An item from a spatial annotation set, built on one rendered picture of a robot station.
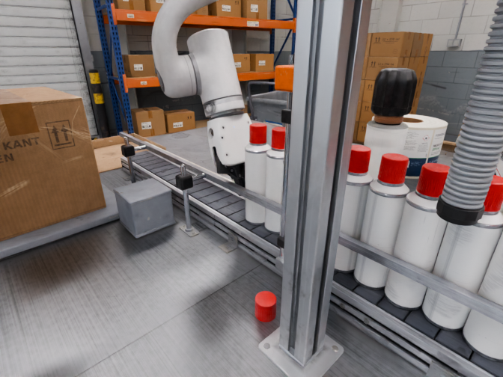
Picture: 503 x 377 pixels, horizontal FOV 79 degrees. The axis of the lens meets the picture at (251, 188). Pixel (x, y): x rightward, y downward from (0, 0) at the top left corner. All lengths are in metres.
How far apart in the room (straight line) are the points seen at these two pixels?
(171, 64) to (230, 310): 0.44
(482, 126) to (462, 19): 4.98
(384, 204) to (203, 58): 0.42
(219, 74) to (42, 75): 4.04
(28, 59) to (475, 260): 4.50
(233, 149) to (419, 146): 0.54
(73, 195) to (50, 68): 3.83
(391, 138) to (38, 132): 0.73
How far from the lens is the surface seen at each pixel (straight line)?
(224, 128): 0.62
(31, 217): 0.81
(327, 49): 0.28
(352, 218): 0.48
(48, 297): 0.65
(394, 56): 3.94
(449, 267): 0.45
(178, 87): 0.62
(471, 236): 0.42
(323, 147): 0.29
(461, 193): 0.31
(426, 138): 0.95
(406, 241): 0.45
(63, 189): 0.80
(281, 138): 0.54
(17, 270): 0.75
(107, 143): 1.46
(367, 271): 0.50
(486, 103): 0.29
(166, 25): 0.60
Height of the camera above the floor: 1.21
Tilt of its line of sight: 24 degrees down
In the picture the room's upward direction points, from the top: straight up
